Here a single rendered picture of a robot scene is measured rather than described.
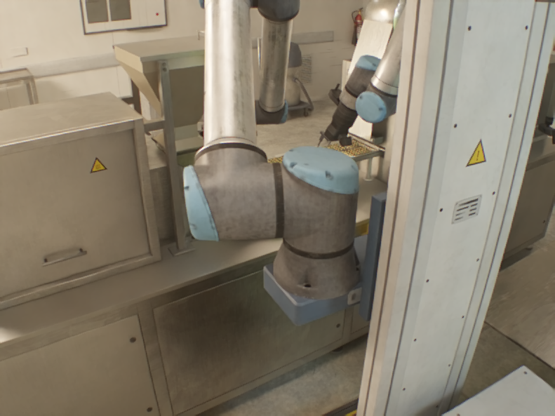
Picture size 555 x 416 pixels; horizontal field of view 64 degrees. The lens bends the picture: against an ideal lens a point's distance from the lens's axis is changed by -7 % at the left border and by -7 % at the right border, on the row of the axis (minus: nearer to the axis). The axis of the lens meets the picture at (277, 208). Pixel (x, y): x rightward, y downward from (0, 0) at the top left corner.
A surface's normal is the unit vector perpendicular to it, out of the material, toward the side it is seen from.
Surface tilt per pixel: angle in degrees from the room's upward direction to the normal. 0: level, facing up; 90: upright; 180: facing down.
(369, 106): 94
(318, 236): 90
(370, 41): 71
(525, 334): 0
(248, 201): 64
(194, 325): 90
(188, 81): 114
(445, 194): 90
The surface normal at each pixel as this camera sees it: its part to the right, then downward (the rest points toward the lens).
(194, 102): 0.49, 0.72
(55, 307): 0.00, -0.88
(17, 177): 0.54, 0.39
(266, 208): 0.08, 0.21
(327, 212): 0.11, 0.47
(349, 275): 0.66, 0.01
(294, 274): -0.55, 0.06
